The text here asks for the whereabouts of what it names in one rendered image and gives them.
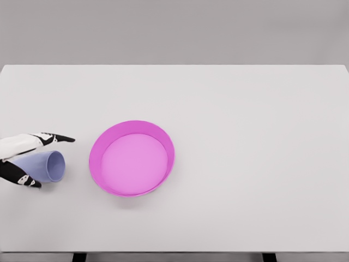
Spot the lavender blue cup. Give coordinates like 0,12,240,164
8,150,67,183

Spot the pink round plate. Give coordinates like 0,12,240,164
88,120,175,198

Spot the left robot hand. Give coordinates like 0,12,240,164
0,132,76,188

